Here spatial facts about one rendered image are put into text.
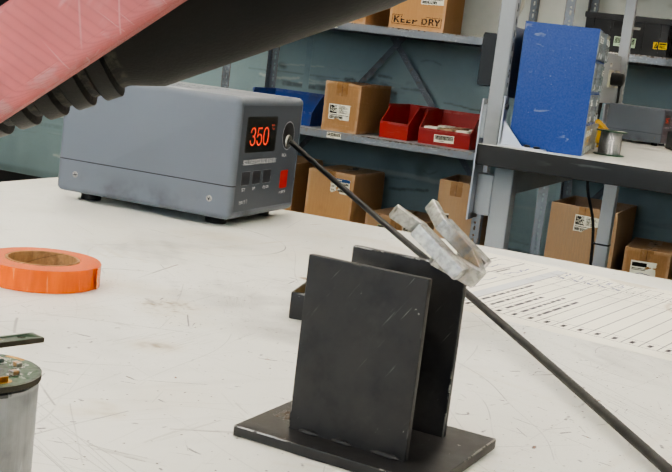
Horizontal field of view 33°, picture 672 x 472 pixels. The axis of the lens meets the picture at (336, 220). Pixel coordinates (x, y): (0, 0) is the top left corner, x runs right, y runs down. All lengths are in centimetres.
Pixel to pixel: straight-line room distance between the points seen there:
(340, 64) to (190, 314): 462
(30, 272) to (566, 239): 388
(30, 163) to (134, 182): 519
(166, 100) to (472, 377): 41
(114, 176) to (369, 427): 52
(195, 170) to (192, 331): 32
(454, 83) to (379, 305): 461
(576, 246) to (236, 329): 387
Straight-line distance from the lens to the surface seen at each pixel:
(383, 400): 39
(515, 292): 73
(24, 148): 607
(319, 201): 474
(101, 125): 88
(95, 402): 43
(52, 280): 59
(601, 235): 351
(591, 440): 46
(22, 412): 24
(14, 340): 27
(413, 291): 38
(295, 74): 526
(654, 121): 309
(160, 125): 85
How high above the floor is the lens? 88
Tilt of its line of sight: 8 degrees down
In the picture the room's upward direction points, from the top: 7 degrees clockwise
